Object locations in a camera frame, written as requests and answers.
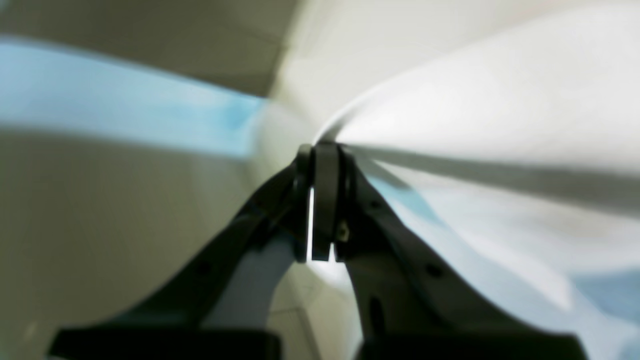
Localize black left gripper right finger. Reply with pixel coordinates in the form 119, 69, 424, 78
312, 142, 586, 360

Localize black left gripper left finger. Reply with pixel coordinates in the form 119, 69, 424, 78
47, 145, 313, 360

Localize white printed t-shirt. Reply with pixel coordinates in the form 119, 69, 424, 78
1, 0, 639, 360

